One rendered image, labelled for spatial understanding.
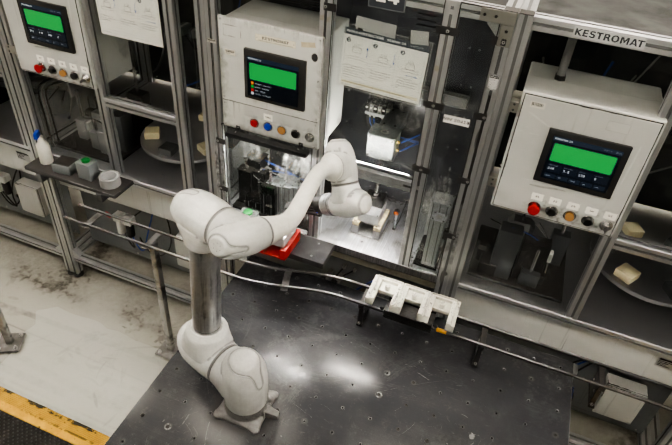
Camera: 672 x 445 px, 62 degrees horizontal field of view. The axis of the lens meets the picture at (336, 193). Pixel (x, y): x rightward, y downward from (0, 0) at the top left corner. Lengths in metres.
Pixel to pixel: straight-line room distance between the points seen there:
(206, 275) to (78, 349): 1.65
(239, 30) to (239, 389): 1.26
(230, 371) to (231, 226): 0.58
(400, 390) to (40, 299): 2.26
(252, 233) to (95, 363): 1.85
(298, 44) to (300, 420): 1.35
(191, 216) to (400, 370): 1.10
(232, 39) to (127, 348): 1.86
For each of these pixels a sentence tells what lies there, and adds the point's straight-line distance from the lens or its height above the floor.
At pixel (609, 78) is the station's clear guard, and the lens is 1.91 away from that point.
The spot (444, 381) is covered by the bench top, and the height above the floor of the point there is 0.68.
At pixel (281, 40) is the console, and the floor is 1.79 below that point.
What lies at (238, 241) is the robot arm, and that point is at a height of 1.49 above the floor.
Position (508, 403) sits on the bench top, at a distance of 2.39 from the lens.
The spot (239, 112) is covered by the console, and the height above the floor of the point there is 1.45.
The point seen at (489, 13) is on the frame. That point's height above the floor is 2.01.
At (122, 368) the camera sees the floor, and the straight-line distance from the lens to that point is 3.27.
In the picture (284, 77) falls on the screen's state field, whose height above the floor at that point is 1.66.
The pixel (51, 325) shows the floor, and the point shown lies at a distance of 3.58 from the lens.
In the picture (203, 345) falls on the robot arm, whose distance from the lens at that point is 2.07.
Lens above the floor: 2.56
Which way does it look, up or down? 37 degrees down
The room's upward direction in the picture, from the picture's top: 5 degrees clockwise
